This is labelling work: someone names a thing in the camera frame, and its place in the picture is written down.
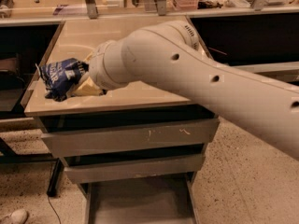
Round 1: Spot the blue chip bag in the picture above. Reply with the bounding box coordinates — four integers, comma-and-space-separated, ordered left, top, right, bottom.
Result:
37, 58, 89, 102

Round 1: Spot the black table leg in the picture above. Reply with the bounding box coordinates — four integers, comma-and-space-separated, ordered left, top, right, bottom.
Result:
47, 160, 64, 197

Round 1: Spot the black floor cable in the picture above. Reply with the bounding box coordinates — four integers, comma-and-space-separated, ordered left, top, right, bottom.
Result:
46, 165, 62, 224

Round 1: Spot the grey side shelf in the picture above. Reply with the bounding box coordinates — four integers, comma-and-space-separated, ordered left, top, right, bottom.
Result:
236, 62, 299, 85

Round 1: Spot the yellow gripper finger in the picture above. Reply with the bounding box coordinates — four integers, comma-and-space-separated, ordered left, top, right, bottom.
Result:
72, 76, 106, 96

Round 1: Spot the grey drawer cabinet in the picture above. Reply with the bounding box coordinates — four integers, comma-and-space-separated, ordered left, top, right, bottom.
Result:
19, 15, 233, 224

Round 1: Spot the grey top drawer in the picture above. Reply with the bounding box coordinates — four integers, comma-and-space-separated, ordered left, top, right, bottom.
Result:
41, 119, 220, 158

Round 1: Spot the grey middle drawer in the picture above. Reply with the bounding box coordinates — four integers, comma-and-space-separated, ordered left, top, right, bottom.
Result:
64, 153, 204, 184

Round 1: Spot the grey metal bracket left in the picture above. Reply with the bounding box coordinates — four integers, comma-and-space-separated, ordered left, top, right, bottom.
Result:
85, 0, 98, 19

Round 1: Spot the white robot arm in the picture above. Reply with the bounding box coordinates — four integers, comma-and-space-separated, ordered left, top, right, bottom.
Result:
89, 21, 299, 160

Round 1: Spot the white shoe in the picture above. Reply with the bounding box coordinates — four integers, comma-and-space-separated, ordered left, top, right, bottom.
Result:
0, 209, 29, 224

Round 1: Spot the grey open bottom drawer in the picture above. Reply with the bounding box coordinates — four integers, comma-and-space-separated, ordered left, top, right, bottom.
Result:
84, 174, 201, 224

